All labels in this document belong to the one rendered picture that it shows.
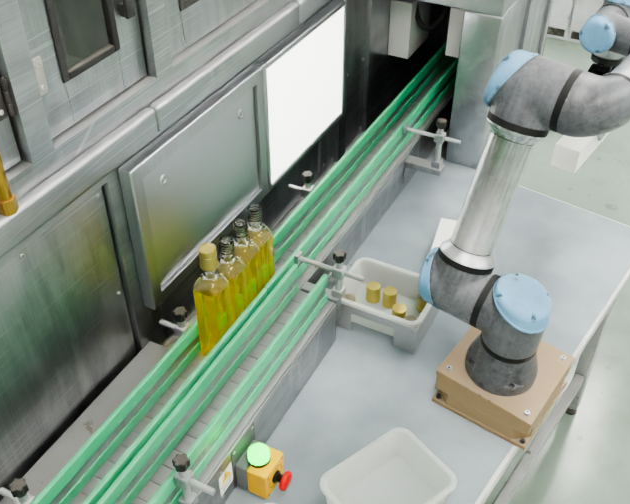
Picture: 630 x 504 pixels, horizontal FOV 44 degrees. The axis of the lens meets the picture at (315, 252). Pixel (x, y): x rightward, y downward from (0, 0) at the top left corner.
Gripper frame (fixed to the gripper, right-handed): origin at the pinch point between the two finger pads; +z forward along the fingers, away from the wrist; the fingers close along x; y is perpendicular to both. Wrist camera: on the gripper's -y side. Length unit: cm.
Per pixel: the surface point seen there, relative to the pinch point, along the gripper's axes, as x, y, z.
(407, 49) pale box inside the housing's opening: 66, 25, 6
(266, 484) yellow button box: 13, -110, 29
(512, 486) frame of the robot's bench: -15, -40, 89
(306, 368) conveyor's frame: 25, -82, 29
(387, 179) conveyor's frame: 45, -18, 22
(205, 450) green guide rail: 21, -117, 18
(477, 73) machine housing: 38.4, 17.7, 2.5
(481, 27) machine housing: 39.1, 17.6, -11.1
